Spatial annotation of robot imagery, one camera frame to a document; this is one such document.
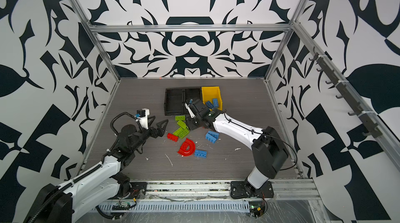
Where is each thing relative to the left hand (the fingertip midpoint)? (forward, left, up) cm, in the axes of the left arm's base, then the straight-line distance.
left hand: (160, 116), depth 79 cm
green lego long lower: (0, -7, -18) cm, 19 cm away
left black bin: (+21, -3, -16) cm, 27 cm away
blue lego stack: (-5, -26, -16) cm, 31 cm away
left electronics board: (-35, +16, -18) cm, 43 cm away
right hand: (0, -14, -6) cm, 16 cm away
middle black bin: (+31, -17, -21) cm, 41 cm away
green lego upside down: (-2, -10, -17) cm, 20 cm away
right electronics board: (-38, -44, -19) cm, 61 cm away
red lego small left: (-4, -4, -16) cm, 17 cm away
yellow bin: (+27, -28, -16) cm, 42 cm away
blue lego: (+20, -30, -16) cm, 40 cm away
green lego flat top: (+9, -8, -18) cm, 21 cm away
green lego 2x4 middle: (+4, -9, -17) cm, 19 cm away
